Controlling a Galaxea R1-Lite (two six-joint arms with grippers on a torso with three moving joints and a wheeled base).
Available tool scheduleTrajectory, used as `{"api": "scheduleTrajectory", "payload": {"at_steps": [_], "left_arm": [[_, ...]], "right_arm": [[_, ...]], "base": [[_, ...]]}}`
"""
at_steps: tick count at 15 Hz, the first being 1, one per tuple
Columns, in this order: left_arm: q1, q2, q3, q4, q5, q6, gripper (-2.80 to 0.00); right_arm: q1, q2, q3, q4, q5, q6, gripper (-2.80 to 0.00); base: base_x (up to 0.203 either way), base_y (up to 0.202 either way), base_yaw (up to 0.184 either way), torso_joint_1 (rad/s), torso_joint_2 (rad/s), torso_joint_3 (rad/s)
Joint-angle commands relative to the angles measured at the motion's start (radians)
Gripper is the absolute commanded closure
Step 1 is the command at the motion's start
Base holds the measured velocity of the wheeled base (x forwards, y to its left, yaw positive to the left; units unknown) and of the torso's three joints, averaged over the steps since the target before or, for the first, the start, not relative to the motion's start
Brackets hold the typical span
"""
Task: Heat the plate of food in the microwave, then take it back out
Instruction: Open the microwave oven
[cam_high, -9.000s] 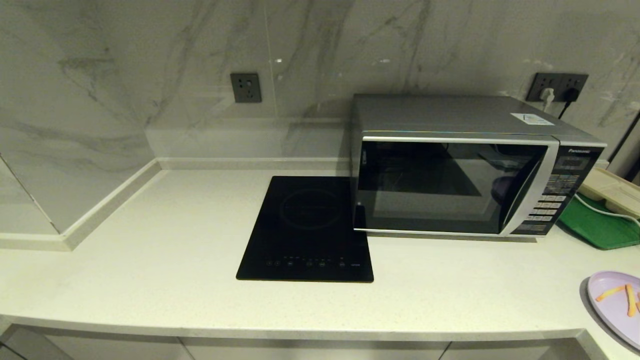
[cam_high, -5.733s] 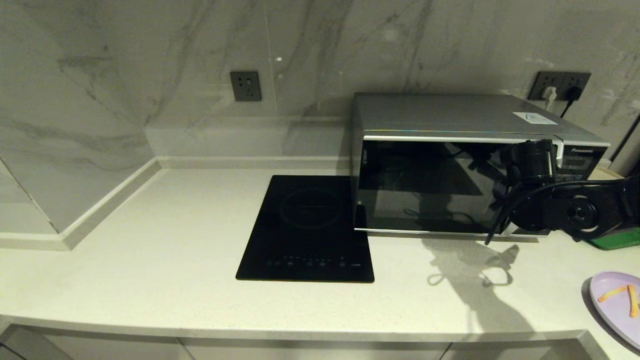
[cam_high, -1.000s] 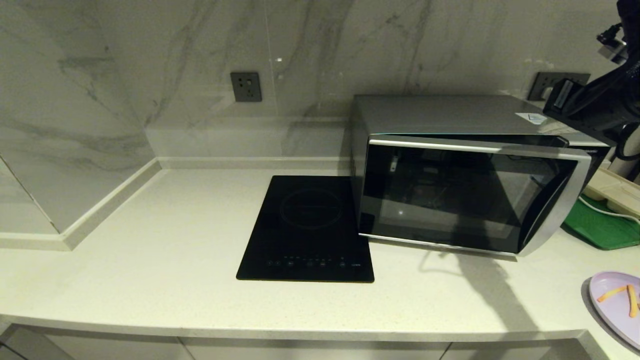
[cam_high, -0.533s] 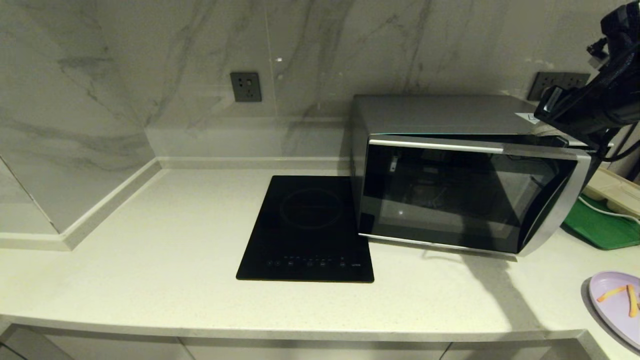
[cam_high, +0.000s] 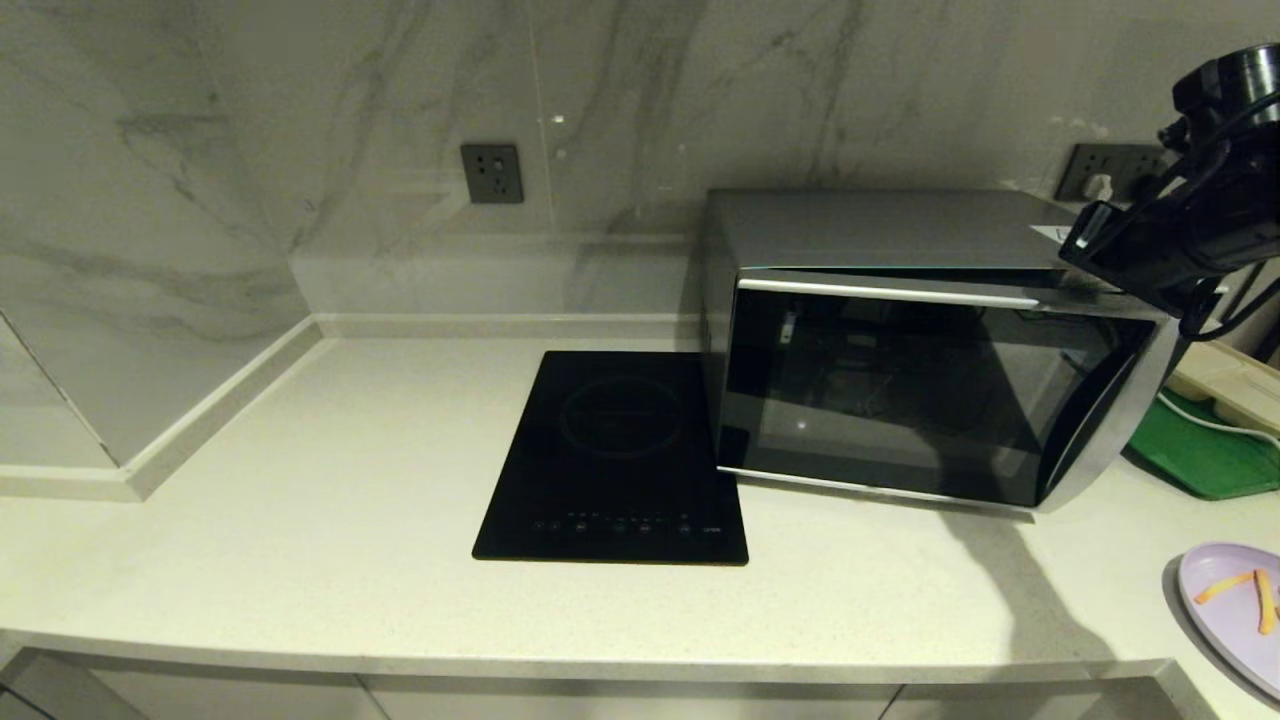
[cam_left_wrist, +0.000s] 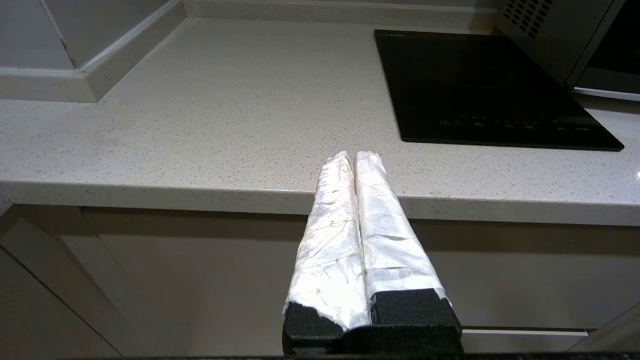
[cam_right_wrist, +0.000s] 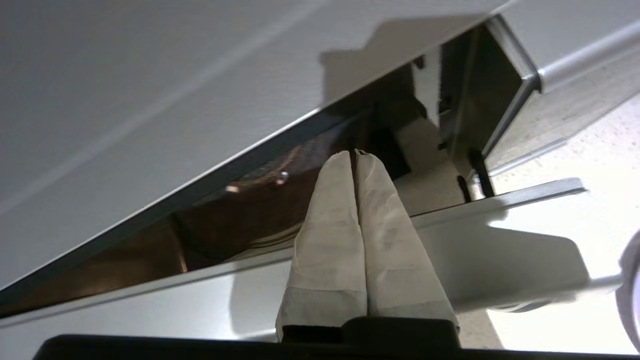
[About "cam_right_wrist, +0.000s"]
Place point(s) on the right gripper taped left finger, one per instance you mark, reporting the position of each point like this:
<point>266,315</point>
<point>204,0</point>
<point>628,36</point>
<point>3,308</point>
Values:
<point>330,260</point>

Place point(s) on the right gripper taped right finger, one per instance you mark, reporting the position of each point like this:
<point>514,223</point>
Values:
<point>395,260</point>

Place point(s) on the lavender round plate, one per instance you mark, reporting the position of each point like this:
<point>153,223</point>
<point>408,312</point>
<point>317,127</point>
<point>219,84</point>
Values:
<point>631,290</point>

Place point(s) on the silver Panasonic microwave oven body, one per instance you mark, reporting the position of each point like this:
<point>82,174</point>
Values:
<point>150,100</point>

